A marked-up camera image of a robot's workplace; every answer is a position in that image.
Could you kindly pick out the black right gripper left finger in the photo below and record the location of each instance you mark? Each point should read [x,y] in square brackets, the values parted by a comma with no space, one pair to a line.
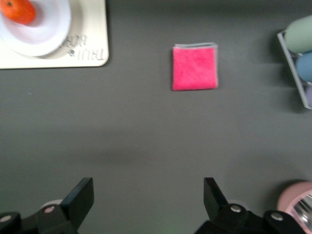
[78,202]

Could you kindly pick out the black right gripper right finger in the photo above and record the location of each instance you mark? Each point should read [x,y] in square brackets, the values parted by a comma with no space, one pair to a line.
[231,219]

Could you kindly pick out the white round plate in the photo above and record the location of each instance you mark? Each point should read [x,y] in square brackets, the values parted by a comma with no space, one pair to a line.
[41,36]

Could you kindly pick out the orange fruit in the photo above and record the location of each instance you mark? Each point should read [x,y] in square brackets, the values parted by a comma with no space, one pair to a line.
[18,11]

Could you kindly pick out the pink bowl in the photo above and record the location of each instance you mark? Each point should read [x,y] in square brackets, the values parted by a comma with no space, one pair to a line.
[284,200]

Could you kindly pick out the metal scoop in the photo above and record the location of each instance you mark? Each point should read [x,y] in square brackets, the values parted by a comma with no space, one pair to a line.
[303,209]

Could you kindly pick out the purple cup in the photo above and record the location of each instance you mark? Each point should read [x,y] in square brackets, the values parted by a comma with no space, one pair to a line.
[309,95]

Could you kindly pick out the pink folded cloth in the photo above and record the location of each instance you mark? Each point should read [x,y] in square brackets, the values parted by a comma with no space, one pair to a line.
[194,68]

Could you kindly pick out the blue cup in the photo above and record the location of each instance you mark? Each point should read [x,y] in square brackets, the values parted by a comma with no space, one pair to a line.
[304,67]

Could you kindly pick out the cream bear print tray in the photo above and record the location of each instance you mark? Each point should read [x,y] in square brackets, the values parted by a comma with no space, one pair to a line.
[92,24]

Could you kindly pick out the pale green cup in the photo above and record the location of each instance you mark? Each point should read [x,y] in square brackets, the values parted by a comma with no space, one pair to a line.
[299,34]

